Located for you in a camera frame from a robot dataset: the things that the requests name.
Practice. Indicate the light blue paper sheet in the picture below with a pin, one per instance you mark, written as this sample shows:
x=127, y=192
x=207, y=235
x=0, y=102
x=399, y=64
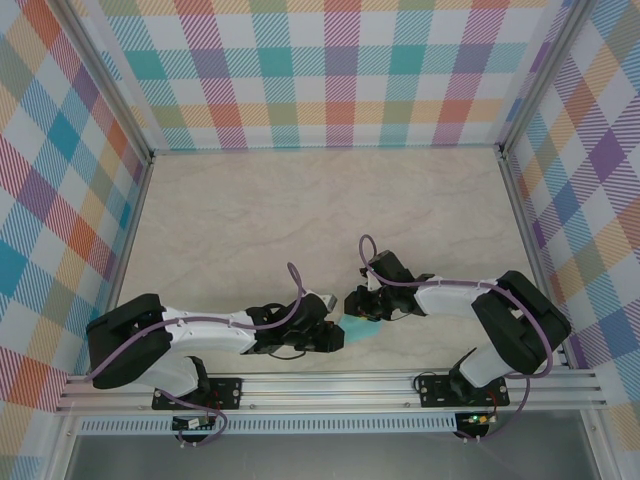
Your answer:
x=362, y=330

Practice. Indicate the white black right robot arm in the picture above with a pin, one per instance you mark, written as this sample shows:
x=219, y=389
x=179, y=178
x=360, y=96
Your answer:
x=450, y=302

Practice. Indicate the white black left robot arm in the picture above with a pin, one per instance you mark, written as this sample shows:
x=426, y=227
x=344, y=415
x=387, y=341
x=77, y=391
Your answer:
x=210, y=337

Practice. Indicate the circuit board with green LED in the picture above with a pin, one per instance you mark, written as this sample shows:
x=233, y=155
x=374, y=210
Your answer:
x=477, y=419

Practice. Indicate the small black circuit board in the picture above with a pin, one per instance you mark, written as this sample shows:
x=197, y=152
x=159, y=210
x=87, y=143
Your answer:
x=192, y=424

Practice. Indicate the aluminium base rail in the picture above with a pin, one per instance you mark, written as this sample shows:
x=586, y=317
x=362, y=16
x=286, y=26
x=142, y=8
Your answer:
x=325, y=387

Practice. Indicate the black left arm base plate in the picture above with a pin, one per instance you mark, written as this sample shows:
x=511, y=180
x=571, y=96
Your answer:
x=227, y=392

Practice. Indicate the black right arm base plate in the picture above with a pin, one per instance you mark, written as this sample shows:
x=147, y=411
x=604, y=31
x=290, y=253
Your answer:
x=435, y=390

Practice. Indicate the aluminium frame side bar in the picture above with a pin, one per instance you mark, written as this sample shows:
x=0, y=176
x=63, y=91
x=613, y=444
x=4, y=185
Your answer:
x=530, y=260
x=125, y=260

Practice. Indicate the aluminium frame post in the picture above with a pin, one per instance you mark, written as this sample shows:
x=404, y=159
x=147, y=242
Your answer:
x=107, y=85
x=542, y=75

